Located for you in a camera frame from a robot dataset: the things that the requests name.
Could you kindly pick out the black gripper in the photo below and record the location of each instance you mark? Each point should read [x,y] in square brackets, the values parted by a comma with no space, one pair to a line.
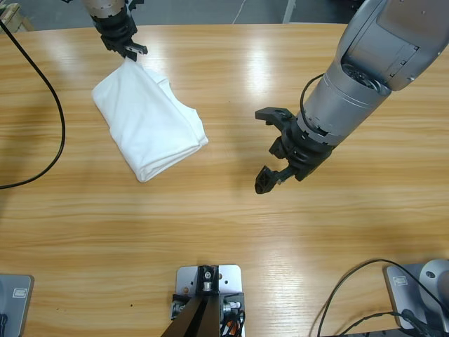
[115,31]
[305,151]

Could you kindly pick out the white T-shirt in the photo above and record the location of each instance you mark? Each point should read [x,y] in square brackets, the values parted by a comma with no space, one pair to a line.
[147,123]

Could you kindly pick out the wooden pallet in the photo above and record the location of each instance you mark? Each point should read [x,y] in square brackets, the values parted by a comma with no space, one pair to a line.
[19,19]

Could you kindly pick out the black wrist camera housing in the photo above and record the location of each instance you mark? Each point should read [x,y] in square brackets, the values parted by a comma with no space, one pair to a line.
[135,3]
[271,113]

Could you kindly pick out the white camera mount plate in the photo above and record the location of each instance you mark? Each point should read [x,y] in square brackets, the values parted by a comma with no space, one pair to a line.
[231,277]

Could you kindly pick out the white upright post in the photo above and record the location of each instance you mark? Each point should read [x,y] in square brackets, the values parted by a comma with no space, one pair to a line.
[288,10]

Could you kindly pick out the grey base plate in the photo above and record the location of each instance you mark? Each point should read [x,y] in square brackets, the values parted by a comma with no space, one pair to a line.
[396,298]
[17,316]

